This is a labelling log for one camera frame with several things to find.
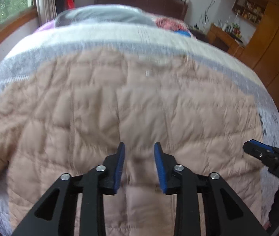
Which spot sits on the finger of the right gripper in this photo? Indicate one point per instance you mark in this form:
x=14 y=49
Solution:
x=258 y=150

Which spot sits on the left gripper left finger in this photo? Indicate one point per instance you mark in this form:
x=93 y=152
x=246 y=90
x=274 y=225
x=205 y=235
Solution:
x=75 y=204

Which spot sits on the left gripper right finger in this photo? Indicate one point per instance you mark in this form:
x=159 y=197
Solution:
x=203 y=201

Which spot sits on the tan quilted puffer jacket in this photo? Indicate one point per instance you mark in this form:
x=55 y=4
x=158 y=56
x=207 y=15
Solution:
x=76 y=109

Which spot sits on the wooden desk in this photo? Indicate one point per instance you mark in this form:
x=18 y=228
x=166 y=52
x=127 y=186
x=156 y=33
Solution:
x=224 y=41

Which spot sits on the blue cloth on bed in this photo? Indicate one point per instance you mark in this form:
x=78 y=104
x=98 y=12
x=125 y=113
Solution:
x=185 y=33

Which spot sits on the red patterned cloth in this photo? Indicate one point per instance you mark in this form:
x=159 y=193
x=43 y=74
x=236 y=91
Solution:
x=171 y=24

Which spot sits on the grey pillow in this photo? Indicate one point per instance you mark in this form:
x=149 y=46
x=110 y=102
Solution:
x=104 y=13

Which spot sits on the side window curtain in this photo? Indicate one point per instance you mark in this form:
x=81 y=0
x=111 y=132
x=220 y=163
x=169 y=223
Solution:
x=46 y=10

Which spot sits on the wall shelf with items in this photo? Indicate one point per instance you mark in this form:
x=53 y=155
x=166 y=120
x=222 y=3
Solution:
x=250 y=11

